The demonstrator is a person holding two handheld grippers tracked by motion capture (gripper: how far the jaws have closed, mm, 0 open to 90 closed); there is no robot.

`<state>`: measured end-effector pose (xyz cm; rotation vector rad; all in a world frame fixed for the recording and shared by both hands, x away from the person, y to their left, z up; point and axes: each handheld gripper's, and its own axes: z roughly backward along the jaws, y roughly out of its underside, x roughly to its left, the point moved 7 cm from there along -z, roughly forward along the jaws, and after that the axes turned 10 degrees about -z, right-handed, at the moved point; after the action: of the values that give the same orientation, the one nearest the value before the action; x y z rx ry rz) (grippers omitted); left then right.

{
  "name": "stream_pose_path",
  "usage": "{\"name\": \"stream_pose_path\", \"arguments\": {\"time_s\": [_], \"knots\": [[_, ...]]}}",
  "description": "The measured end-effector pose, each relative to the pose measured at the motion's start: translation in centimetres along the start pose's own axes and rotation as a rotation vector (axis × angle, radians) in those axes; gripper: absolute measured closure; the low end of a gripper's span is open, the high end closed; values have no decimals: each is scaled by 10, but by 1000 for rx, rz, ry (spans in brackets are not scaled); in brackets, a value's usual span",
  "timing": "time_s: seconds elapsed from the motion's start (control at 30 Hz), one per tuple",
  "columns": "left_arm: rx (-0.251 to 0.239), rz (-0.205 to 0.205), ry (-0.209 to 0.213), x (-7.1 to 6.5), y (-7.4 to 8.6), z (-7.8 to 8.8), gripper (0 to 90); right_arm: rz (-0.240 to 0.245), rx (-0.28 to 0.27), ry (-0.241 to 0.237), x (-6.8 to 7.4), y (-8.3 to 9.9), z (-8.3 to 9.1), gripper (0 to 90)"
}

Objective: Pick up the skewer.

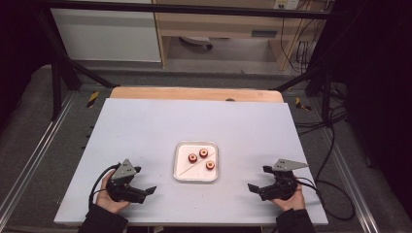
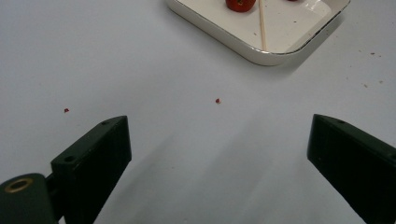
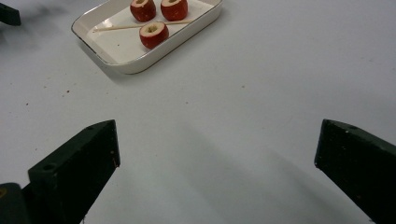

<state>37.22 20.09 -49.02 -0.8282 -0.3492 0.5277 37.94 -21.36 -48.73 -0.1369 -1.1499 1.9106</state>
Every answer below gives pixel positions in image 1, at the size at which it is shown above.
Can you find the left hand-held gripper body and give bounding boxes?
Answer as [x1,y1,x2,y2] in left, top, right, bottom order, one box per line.
[106,158,147,205]

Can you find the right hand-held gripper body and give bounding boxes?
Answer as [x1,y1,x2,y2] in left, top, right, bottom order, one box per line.
[258,158,309,202]

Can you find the thin wooden skewer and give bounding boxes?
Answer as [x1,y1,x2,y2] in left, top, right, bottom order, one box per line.
[178,150,217,178]

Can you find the white square tray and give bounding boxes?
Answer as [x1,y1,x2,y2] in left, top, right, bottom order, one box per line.
[173,140,220,183]

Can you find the person's right hand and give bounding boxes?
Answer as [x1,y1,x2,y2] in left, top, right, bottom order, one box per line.
[271,176,306,213]

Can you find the person's left hand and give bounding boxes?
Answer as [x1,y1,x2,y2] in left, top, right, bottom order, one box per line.
[95,172,130,215]

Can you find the white table board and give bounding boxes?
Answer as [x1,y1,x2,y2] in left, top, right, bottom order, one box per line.
[53,98,328,226]

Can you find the yellow black tape strip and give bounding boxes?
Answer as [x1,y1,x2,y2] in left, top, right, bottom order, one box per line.
[86,90,100,109]
[294,96,313,112]

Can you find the wooden table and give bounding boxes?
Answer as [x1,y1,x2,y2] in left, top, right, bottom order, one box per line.
[110,86,285,104]

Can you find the black metal stand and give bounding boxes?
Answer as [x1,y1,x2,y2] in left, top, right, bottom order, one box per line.
[274,62,335,127]
[34,9,119,121]

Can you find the white cabinet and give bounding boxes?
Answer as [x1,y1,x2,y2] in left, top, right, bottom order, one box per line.
[50,8,162,63]

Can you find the office chair base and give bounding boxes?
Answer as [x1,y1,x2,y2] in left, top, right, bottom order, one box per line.
[179,35,214,50]

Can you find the black curtain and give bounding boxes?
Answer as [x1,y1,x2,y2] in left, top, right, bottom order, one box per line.
[324,0,412,210]
[0,0,56,130]

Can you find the light wooden desk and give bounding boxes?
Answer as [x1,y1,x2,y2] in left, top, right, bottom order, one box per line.
[152,0,328,71]

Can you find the white power strip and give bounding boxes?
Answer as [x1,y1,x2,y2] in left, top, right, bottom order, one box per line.
[273,0,301,10]

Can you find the black metal crossbar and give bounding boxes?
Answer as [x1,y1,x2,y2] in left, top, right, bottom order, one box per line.
[32,0,332,20]

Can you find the left hand-held gripper cable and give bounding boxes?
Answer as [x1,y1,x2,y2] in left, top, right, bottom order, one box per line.
[87,163,121,211]

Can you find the hand-held gripper cable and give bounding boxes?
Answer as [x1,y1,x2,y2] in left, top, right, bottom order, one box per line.
[87,163,121,211]
[294,124,357,222]

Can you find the right hand-held gripper cable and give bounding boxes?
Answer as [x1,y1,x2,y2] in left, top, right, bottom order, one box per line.
[294,124,357,222]

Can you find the aluminium rail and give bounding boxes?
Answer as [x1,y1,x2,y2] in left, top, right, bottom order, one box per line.
[323,127,381,233]
[0,91,78,216]

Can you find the bundle of black floor cables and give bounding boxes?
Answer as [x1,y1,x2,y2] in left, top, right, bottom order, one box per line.
[294,81,350,137]

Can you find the hanging black cables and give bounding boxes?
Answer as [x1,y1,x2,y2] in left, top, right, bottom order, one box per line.
[279,9,326,75]

